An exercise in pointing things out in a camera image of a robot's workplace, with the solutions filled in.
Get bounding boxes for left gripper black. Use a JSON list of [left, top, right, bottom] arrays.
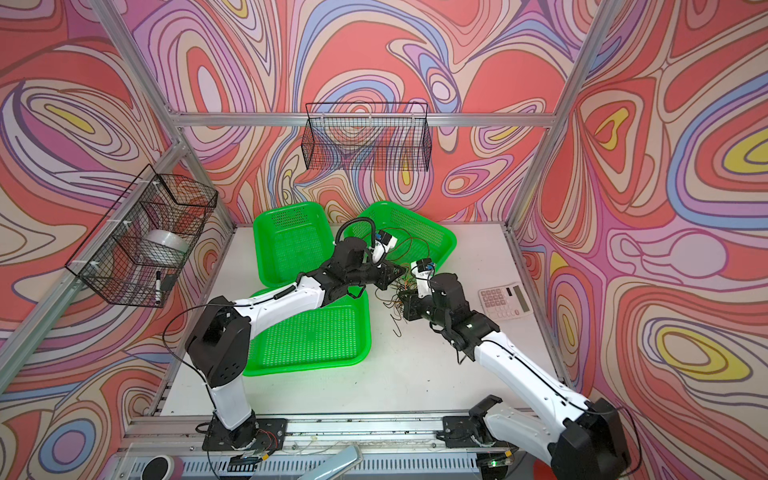
[[344, 259, 408, 293]]

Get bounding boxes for cable bundle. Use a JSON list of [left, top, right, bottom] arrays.
[[383, 272, 421, 337]]

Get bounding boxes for red cable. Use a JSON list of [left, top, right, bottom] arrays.
[[392, 230, 436, 265]]

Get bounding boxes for green basket front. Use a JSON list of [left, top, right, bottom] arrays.
[[243, 292, 372, 377]]

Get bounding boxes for green basket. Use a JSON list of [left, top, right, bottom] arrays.
[[243, 292, 372, 377], [253, 202, 334, 287], [358, 201, 457, 271]]

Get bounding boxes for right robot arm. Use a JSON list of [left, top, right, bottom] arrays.
[[401, 265, 632, 479]]

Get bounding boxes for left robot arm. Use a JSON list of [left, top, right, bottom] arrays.
[[185, 231, 405, 434]]

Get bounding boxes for green basket back right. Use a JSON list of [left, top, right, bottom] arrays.
[[358, 201, 457, 271]]

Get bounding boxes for pink white calculator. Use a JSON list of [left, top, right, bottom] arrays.
[[478, 282, 533, 321]]

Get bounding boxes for green basket back left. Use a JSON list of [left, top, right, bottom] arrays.
[[253, 202, 334, 287]]

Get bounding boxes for red bucket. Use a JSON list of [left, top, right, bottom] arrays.
[[532, 460, 557, 480]]

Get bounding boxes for silver metal bar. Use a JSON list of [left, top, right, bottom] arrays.
[[299, 445, 363, 480]]

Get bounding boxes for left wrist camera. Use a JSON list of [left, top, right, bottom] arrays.
[[372, 230, 398, 264]]

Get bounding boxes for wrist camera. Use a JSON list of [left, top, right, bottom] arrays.
[[372, 230, 398, 264], [411, 258, 435, 298]]

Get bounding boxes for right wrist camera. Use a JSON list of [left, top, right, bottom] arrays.
[[411, 258, 435, 298]]

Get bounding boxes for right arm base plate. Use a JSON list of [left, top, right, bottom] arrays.
[[435, 415, 517, 451]]

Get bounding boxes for black wire basket back wall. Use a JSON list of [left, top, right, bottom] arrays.
[[301, 101, 432, 172]]

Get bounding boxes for black wire basket wall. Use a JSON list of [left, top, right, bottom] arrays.
[[301, 101, 432, 172], [65, 165, 218, 308]]

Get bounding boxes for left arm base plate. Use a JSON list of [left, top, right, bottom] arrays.
[[202, 416, 288, 453]]

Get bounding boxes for black wire basket left wall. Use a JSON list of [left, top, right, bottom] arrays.
[[65, 165, 218, 308]]

